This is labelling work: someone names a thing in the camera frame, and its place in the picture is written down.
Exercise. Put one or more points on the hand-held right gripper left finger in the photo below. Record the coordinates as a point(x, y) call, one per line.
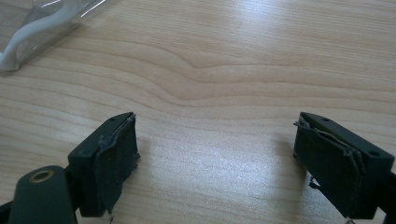
point(106, 161)

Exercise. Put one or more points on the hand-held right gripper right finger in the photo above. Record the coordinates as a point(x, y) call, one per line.
point(336, 168)

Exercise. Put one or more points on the clear plastic bag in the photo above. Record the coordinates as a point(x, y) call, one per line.
point(37, 29)

